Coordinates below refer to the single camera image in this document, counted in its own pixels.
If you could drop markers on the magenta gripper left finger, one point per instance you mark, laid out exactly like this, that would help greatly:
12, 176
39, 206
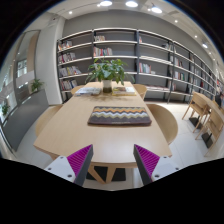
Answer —
74, 167

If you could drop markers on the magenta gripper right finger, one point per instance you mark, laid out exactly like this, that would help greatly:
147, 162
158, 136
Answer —
151, 166

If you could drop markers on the zigzag patterned folded towel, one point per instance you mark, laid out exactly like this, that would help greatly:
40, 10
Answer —
109, 115

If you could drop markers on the wooden chair right near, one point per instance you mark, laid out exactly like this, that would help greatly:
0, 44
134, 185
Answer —
166, 121

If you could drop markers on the wooden chair left near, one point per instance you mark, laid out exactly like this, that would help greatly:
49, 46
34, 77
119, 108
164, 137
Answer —
45, 118

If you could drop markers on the open magazine left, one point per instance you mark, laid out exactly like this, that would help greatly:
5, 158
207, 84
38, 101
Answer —
88, 91

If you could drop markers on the wooden chair left far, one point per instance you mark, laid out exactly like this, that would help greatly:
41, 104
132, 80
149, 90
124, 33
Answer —
75, 89

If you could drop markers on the wooden chair right far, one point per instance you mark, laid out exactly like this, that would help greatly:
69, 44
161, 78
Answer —
141, 89

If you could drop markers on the book stack right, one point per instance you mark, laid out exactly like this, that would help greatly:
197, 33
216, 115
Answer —
123, 91

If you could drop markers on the wooden side chair right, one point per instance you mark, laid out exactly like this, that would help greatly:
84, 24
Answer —
198, 105

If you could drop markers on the wooden table right side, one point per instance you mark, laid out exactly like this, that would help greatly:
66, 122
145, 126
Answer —
215, 122

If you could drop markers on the large grey bookshelf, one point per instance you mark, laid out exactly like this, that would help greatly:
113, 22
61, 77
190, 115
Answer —
169, 70

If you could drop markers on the small plant far left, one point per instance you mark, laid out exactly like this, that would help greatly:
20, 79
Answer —
5, 109

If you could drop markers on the potted green plant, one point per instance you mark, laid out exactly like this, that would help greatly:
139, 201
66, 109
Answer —
107, 71

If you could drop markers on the small plant by wall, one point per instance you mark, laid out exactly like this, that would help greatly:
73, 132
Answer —
36, 85

